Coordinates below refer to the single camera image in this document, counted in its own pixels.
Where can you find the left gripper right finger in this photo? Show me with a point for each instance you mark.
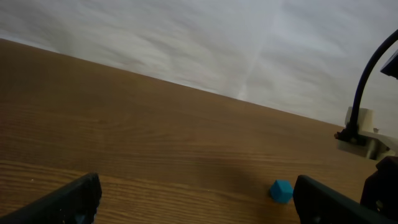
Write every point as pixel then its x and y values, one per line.
pixel 326 205

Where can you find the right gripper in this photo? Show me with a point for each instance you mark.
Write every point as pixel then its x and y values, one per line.
pixel 388 165

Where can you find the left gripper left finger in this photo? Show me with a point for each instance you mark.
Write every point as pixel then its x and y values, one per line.
pixel 65 202

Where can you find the blue cube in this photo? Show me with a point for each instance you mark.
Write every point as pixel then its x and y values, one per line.
pixel 281 191

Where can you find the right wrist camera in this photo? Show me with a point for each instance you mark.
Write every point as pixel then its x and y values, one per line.
pixel 368 123

